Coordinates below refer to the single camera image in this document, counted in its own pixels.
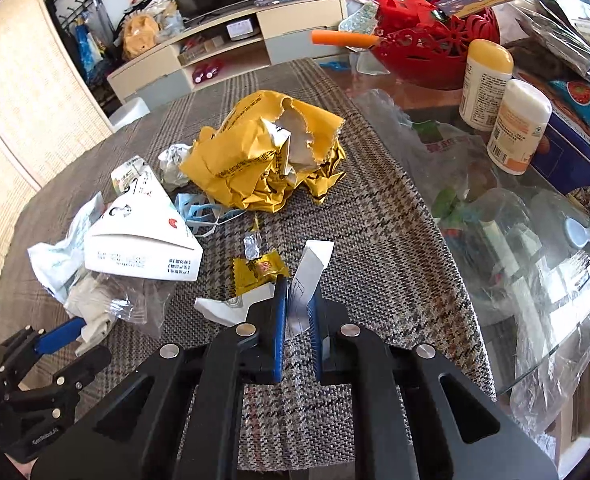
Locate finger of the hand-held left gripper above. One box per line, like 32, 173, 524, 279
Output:
0, 316, 86, 386
5, 345, 113, 416

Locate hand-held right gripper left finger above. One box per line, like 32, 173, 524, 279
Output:
32, 277, 288, 480

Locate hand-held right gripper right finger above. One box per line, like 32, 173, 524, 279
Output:
307, 291, 558, 480

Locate white tissue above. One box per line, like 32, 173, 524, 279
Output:
64, 272, 176, 356

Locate white paper slip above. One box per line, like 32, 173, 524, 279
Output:
285, 240, 336, 338

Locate blue face mask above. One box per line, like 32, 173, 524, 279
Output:
174, 191, 248, 238

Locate white paper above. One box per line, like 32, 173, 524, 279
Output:
157, 143, 193, 188

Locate yellow candy wrapper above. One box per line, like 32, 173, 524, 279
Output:
232, 252, 292, 297

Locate white card piece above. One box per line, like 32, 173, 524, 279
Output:
194, 295, 256, 328

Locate white plastic packet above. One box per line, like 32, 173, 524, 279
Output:
27, 192, 106, 306

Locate clear candy wrapper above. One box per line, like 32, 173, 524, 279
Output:
242, 215, 263, 261

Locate plaid tablecloth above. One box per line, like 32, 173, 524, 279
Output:
0, 57, 498, 461

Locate white triangular carton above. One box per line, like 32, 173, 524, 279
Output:
84, 167, 204, 282

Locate small white packet green print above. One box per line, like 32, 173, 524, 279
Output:
111, 156, 150, 196

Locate yellow crumpled mailer bag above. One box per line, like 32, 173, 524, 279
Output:
179, 90, 348, 211

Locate large clear plastic bag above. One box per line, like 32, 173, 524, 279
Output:
355, 90, 590, 436

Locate white plastic stool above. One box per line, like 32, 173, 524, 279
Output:
109, 97, 152, 128

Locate red bottles pair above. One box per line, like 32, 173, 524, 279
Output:
192, 59, 224, 86

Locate blue shopping bag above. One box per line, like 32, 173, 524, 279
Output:
74, 22, 106, 76

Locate red openwork basket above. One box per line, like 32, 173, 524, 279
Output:
370, 0, 500, 90

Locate white bottle yellow cap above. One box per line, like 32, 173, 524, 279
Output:
459, 39, 514, 132

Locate small white device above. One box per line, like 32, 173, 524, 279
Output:
225, 17, 262, 41

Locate beige television cabinet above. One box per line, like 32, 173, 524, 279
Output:
106, 0, 350, 106

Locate green floral cloth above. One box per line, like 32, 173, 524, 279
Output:
339, 0, 380, 36

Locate blue tin box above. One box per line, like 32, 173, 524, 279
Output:
530, 77, 590, 196

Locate black coat rack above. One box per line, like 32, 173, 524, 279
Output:
42, 0, 106, 81

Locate dark printed card box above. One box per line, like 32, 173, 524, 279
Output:
434, 0, 516, 21

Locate clear packaging bags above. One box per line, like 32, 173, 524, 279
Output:
520, 0, 590, 81

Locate orange handled tool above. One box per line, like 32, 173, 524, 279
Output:
311, 29, 383, 51

